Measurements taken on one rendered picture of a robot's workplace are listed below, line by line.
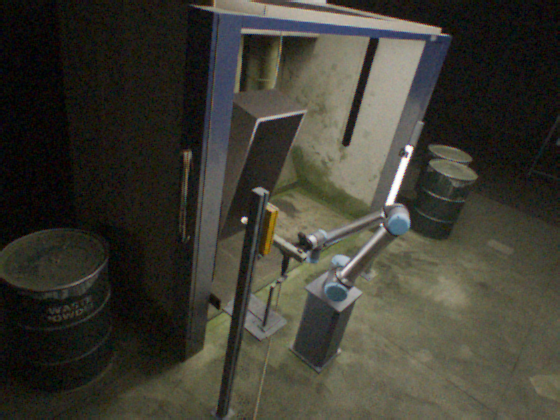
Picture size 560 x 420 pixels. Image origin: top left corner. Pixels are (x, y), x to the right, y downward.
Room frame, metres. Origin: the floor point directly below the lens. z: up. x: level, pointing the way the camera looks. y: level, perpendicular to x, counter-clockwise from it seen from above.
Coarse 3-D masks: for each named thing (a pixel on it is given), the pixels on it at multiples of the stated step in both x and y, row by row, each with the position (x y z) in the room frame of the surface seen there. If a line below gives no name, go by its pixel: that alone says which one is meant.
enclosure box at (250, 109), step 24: (240, 96) 2.86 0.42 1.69; (264, 96) 3.03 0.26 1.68; (240, 120) 2.69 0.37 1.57; (264, 120) 3.33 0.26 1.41; (288, 120) 3.19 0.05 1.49; (240, 144) 2.67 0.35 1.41; (264, 144) 3.30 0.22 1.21; (288, 144) 3.17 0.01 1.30; (240, 168) 2.65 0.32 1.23; (264, 168) 3.28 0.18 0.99; (240, 192) 3.41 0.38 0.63; (240, 216) 3.20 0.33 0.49
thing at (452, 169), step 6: (432, 162) 4.74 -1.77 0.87; (438, 162) 4.80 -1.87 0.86; (444, 162) 4.84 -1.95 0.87; (450, 162) 4.87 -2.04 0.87; (438, 168) 4.59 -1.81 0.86; (444, 168) 4.63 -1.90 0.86; (450, 168) 4.67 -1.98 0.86; (456, 168) 4.72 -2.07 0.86; (462, 168) 4.76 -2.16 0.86; (450, 174) 4.46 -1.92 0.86; (456, 174) 4.50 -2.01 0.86; (462, 174) 4.53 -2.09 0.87; (468, 174) 4.59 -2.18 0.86; (474, 174) 4.60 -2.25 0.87
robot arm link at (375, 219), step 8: (384, 208) 2.14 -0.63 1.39; (368, 216) 2.16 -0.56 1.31; (376, 216) 2.14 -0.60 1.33; (384, 216) 2.11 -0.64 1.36; (352, 224) 2.16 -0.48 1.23; (360, 224) 2.14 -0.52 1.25; (368, 224) 2.13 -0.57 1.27; (376, 224) 2.12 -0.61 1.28; (328, 232) 2.19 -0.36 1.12; (336, 232) 2.17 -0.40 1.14; (344, 232) 2.15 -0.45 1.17; (352, 232) 2.14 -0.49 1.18; (360, 232) 2.14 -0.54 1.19; (328, 240) 2.16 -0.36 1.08; (336, 240) 2.16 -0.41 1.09
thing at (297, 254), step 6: (276, 240) 1.86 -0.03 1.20; (282, 240) 1.87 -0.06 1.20; (276, 246) 1.85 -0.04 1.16; (282, 246) 1.83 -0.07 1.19; (288, 246) 1.82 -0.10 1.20; (288, 252) 1.80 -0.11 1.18; (294, 252) 1.78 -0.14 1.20; (300, 252) 1.78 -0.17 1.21; (288, 258) 1.81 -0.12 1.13; (294, 258) 1.77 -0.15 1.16; (300, 258) 1.75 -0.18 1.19; (306, 258) 1.77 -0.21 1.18; (282, 264) 1.82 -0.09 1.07; (288, 264) 1.83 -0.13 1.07; (282, 270) 1.82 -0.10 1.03
